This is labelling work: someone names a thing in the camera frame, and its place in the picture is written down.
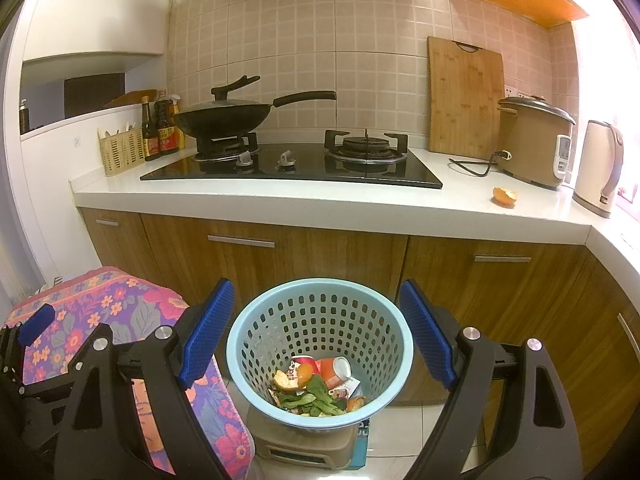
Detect large dark sauce bottle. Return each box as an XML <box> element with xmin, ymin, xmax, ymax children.
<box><xmin>154</xmin><ymin>89</ymin><xmax>180</xmax><ymax>157</ymax></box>

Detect beige rice cooker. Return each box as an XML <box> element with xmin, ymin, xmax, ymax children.
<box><xmin>497</xmin><ymin>95</ymin><xmax>577</xmax><ymax>191</ymax></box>

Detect black wok lid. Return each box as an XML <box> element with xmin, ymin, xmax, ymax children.
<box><xmin>176</xmin><ymin>75</ymin><xmax>274</xmax><ymax>114</ymax></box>

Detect wooden cutting board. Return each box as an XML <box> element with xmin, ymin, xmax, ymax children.
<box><xmin>426</xmin><ymin>36</ymin><xmax>506</xmax><ymax>157</ymax></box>

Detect beige electric kettle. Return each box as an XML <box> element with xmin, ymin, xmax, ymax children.
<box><xmin>572</xmin><ymin>120</ymin><xmax>625</xmax><ymax>219</ymax></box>

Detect light blue plastic basket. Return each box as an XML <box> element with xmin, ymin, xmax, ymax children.
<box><xmin>226</xmin><ymin>277</ymin><xmax>415</xmax><ymax>431</ymax></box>

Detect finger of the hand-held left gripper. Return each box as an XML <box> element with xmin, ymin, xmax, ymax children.
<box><xmin>0</xmin><ymin>304</ymin><xmax>56</xmax><ymax>377</ymax></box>

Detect white kitchen countertop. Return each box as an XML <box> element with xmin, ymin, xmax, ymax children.
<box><xmin>69</xmin><ymin>142</ymin><xmax>640</xmax><ymax>281</ymax></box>

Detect slim dark sauce bottle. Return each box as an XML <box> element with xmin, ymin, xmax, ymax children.
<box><xmin>141</xmin><ymin>96</ymin><xmax>161</xmax><ymax>162</ymax></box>

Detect beige plastic appliance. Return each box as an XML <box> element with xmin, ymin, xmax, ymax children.
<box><xmin>247</xmin><ymin>404</ymin><xmax>369</xmax><ymax>472</ymax></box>

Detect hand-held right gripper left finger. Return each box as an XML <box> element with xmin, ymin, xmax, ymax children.
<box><xmin>56</xmin><ymin>278</ymin><xmax>236</xmax><ymax>480</ymax></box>

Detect floral tablecloth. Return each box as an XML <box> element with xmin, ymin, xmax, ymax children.
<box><xmin>0</xmin><ymin>266</ymin><xmax>256</xmax><ymax>480</ymax></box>

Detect black power cable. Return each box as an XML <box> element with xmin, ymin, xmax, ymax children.
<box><xmin>448</xmin><ymin>149</ymin><xmax>512</xmax><ymax>179</ymax></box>

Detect orange paper cup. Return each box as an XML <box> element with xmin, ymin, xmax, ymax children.
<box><xmin>319</xmin><ymin>356</ymin><xmax>354</xmax><ymax>389</ymax></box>

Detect black wok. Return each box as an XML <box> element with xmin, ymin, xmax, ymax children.
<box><xmin>172</xmin><ymin>91</ymin><xmax>337</xmax><ymax>140</ymax></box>

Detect brown wooden tray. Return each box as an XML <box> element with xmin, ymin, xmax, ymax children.
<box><xmin>102</xmin><ymin>89</ymin><xmax>159</xmax><ymax>109</ymax></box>

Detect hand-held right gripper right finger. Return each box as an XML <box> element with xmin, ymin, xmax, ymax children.
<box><xmin>399</xmin><ymin>280</ymin><xmax>584</xmax><ymax>480</ymax></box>

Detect red paper cup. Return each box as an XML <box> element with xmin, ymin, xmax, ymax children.
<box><xmin>291</xmin><ymin>354</ymin><xmax>321</xmax><ymax>376</ymax></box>

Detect black glass gas stove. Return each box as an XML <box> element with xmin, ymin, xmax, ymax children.
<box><xmin>140</xmin><ymin>129</ymin><xmax>444</xmax><ymax>190</ymax></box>

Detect wooden kitchen base cabinet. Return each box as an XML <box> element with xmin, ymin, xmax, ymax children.
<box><xmin>77</xmin><ymin>207</ymin><xmax>640</xmax><ymax>476</ymax></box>

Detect dark wooden door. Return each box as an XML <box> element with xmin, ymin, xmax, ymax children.
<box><xmin>63</xmin><ymin>73</ymin><xmax>126</xmax><ymax>121</ymax></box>

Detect green vegetable leaves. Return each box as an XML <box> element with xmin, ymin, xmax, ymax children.
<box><xmin>277</xmin><ymin>375</ymin><xmax>348</xmax><ymax>417</ymax></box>

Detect beige utensil basket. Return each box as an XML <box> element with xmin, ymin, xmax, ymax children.
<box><xmin>98</xmin><ymin>122</ymin><xmax>146</xmax><ymax>177</ymax></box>

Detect light blue cardboard box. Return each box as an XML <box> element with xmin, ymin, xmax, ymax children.
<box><xmin>350</xmin><ymin>417</ymin><xmax>372</xmax><ymax>468</ymax></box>

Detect yellow oil bottle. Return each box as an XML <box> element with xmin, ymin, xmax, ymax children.
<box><xmin>170</xmin><ymin>93</ymin><xmax>185</xmax><ymax>151</ymax></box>

